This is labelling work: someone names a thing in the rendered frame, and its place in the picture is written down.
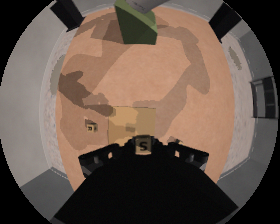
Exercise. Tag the tan square mat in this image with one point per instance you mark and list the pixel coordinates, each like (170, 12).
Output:
(125, 122)

